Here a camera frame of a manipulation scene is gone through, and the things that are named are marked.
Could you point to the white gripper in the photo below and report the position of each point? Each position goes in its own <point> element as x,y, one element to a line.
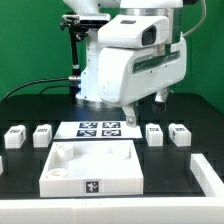
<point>127,75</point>

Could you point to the white square tabletop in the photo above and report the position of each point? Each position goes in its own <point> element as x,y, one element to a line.
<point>91,168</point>

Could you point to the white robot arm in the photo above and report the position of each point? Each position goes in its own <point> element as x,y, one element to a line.
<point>172,9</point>

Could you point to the white tag sheet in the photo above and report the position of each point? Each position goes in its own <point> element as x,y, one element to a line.
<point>96,130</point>

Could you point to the white obstacle fence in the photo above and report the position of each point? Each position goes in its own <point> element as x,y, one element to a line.
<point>208,209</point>

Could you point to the white part left edge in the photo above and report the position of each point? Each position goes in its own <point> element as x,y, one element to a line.
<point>1,166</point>

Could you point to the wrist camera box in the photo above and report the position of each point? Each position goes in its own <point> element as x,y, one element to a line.
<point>134,32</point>

